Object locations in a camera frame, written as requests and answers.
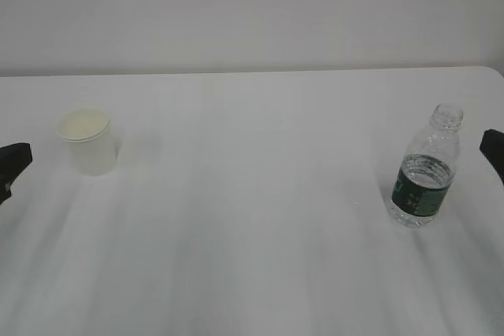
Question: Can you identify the clear plastic water bottle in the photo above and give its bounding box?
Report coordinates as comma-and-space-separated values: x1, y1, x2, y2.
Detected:
389, 104, 464, 228

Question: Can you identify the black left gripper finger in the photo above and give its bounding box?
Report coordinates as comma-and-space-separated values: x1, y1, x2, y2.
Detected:
0, 142, 32, 205

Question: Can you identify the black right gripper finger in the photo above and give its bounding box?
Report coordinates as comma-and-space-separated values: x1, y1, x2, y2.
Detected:
480, 129, 504, 183

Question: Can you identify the white paper cup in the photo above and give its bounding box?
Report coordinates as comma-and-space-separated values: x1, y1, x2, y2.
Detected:
57, 107, 117, 176

